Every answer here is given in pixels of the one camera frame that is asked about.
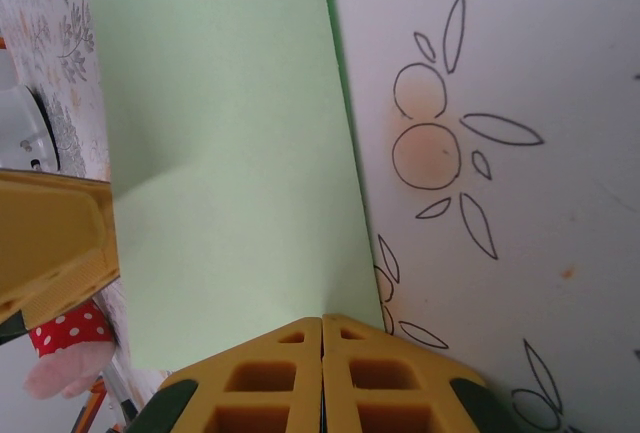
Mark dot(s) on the light green paper sheet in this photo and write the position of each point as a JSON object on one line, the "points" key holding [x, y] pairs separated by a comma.
{"points": [[225, 153]]}

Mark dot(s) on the floral print tablecloth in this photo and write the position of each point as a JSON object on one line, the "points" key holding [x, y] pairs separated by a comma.
{"points": [[500, 253]]}

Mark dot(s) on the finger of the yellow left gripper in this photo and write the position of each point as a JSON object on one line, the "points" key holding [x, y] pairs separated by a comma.
{"points": [[50, 223]]}

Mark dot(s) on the pink plush red dotted dress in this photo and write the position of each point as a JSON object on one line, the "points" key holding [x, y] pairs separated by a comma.
{"points": [[70, 348]]}

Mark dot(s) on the aluminium extrusion frame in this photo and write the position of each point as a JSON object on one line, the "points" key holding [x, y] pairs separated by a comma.
{"points": [[120, 393]]}

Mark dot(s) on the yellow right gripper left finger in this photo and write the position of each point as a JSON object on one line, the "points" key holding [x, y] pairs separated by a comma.
{"points": [[305, 378]]}

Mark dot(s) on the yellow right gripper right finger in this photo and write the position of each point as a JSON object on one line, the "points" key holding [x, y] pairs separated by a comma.
{"points": [[337, 378]]}

